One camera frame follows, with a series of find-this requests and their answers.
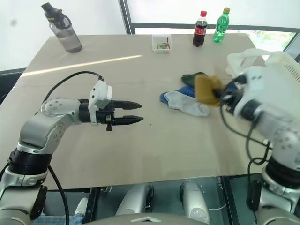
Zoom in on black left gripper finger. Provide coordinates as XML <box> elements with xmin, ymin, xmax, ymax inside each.
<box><xmin>113</xmin><ymin>100</ymin><xmax>143</xmax><ymax>111</ymax></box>
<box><xmin>113</xmin><ymin>115</ymin><xmax>144</xmax><ymax>126</ymax></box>

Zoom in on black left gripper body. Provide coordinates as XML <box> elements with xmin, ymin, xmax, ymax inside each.
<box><xmin>95</xmin><ymin>100</ymin><xmax>116</xmax><ymax>132</ymax></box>

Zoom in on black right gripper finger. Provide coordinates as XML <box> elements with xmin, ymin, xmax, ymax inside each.
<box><xmin>211</xmin><ymin>87</ymin><xmax>227</xmax><ymax>98</ymax></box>

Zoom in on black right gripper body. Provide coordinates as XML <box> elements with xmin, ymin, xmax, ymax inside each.
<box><xmin>219</xmin><ymin>76</ymin><xmax>246</xmax><ymax>113</ymax></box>

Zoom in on mustard yellow sock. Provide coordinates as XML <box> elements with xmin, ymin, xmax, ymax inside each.
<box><xmin>194</xmin><ymin>75</ymin><xmax>224</xmax><ymax>108</ymax></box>

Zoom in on small clear plastic box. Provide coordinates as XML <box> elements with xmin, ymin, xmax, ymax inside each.
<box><xmin>151</xmin><ymin>34</ymin><xmax>173</xmax><ymax>54</ymax></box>

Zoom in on white plastic basket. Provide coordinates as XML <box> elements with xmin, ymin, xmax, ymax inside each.
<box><xmin>225</xmin><ymin>48</ymin><xmax>300</xmax><ymax>104</ymax></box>

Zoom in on blue sock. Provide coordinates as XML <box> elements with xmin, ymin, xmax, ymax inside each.
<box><xmin>159</xmin><ymin>86</ymin><xmax>196</xmax><ymax>104</ymax></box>
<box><xmin>225</xmin><ymin>82</ymin><xmax>238</xmax><ymax>93</ymax></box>

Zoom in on dark green sock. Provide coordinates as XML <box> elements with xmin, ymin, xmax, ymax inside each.
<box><xmin>181</xmin><ymin>72</ymin><xmax>207</xmax><ymax>87</ymax></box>

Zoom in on light grey sock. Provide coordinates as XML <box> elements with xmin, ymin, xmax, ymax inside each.
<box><xmin>164</xmin><ymin>91</ymin><xmax>210</xmax><ymax>117</ymax></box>

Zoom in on cola bottle red cap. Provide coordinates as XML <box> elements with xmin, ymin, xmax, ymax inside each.
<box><xmin>192</xmin><ymin>10</ymin><xmax>209</xmax><ymax>48</ymax></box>

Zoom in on green soda bottle yellow cap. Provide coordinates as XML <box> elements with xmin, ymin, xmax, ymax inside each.
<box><xmin>212</xmin><ymin>7</ymin><xmax>231</xmax><ymax>44</ymax></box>

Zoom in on colourful small clips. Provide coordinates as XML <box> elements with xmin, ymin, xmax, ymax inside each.
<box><xmin>155</xmin><ymin>37</ymin><xmax>171</xmax><ymax>50</ymax></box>

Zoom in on silver robot left leg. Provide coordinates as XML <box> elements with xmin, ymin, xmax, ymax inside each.
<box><xmin>115</xmin><ymin>182</ymin><xmax>156</xmax><ymax>219</ymax></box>

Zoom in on silver robot leg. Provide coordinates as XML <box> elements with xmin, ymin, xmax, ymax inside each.
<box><xmin>180</xmin><ymin>180</ymin><xmax>212</xmax><ymax>220</ymax></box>
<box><xmin>115</xmin><ymin>182</ymin><xmax>156</xmax><ymax>219</ymax></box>

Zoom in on grey water bottle black lid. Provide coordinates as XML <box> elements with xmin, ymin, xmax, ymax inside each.
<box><xmin>41</xmin><ymin>2</ymin><xmax>83</xmax><ymax>54</ymax></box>

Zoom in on black table leg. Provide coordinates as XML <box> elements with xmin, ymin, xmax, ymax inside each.
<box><xmin>221</xmin><ymin>176</ymin><xmax>236</xmax><ymax>225</ymax></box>
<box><xmin>86</xmin><ymin>187</ymin><xmax>100</xmax><ymax>221</ymax></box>

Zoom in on white shoe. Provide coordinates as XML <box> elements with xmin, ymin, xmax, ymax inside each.
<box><xmin>74</xmin><ymin>197</ymin><xmax>89</xmax><ymax>217</ymax></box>

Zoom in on grey robot torso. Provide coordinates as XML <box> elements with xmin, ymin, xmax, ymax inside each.
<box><xmin>82</xmin><ymin>212</ymin><xmax>235</xmax><ymax>225</ymax></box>

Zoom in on silver robot right leg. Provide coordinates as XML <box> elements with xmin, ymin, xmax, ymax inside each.
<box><xmin>180</xmin><ymin>180</ymin><xmax>212</xmax><ymax>220</ymax></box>

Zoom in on blue jeans legs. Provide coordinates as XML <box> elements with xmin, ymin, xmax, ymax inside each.
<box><xmin>30</xmin><ymin>211</ymin><xmax>88</xmax><ymax>225</ymax></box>

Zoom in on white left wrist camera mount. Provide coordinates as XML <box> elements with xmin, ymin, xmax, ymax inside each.
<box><xmin>88</xmin><ymin>80</ymin><xmax>113</xmax><ymax>126</ymax></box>

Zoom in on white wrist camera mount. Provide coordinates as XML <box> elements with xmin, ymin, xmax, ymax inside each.
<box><xmin>88</xmin><ymin>80</ymin><xmax>113</xmax><ymax>126</ymax></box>
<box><xmin>232</xmin><ymin>66</ymin><xmax>270</xmax><ymax>118</ymax></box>

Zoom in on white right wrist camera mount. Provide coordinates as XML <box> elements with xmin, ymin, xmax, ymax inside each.
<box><xmin>232</xmin><ymin>66</ymin><xmax>270</xmax><ymax>118</ymax></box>

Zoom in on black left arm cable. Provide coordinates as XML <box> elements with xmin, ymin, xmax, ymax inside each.
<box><xmin>43</xmin><ymin>71</ymin><xmax>105</xmax><ymax>225</ymax></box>

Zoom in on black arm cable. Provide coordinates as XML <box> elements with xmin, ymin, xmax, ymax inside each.
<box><xmin>219</xmin><ymin>107</ymin><xmax>274</xmax><ymax>212</ymax></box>
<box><xmin>43</xmin><ymin>71</ymin><xmax>105</xmax><ymax>225</ymax></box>

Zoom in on black window frame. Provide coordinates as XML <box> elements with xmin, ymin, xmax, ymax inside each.
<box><xmin>118</xmin><ymin>0</ymin><xmax>300</xmax><ymax>64</ymax></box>

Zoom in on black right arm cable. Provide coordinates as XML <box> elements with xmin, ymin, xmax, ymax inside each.
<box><xmin>219</xmin><ymin>107</ymin><xmax>274</xmax><ymax>212</ymax></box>

